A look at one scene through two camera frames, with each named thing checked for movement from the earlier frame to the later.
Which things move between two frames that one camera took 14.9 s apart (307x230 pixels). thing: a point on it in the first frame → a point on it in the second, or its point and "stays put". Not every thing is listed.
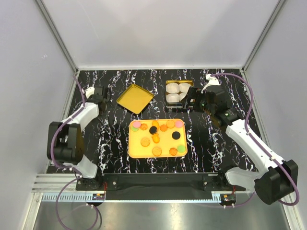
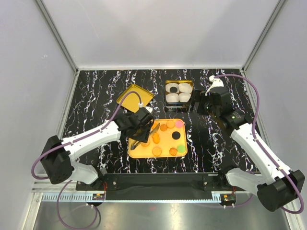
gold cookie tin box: (176, 90) stays put
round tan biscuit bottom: (157, 151) stays put
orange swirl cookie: (163, 128) stays put
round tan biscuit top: (170, 124) stays put
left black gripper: (106, 101) → (144, 137)
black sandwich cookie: (153, 130) → (173, 89)
